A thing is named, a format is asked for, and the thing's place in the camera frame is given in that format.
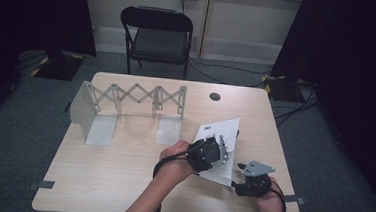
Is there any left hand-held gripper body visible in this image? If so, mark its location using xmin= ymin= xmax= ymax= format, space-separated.
xmin=184 ymin=131 xmax=232 ymax=176

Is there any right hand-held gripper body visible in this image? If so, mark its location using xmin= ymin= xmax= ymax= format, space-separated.
xmin=231 ymin=158 xmax=277 ymax=200

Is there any expandable metal book rack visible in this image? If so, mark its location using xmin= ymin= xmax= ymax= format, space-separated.
xmin=67 ymin=77 xmax=188 ymax=153

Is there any person's right hand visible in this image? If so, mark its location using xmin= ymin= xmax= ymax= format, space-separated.
xmin=256 ymin=178 xmax=289 ymax=212

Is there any person's left hand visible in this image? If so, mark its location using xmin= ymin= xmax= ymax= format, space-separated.
xmin=157 ymin=137 xmax=198 ymax=188

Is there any grey tape strip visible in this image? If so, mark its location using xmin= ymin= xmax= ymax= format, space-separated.
xmin=283 ymin=194 xmax=306 ymax=206
xmin=28 ymin=179 xmax=55 ymax=192

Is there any black stand base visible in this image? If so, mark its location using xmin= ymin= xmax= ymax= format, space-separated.
xmin=31 ymin=48 xmax=87 ymax=83
xmin=260 ymin=72 xmax=310 ymax=103

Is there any black folding chair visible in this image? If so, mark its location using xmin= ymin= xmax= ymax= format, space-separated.
xmin=116 ymin=4 xmax=196 ymax=80

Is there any dark curtain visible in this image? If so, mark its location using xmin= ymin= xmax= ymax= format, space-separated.
xmin=0 ymin=0 xmax=101 ymax=137
xmin=261 ymin=0 xmax=376 ymax=212

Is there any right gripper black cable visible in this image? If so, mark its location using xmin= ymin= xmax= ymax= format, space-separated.
xmin=268 ymin=179 xmax=289 ymax=212

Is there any bundle of black floor cables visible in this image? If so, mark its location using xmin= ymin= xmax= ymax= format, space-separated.
xmin=272 ymin=77 xmax=323 ymax=130

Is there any black floor cable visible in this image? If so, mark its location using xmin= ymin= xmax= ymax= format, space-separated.
xmin=187 ymin=55 xmax=274 ymax=90

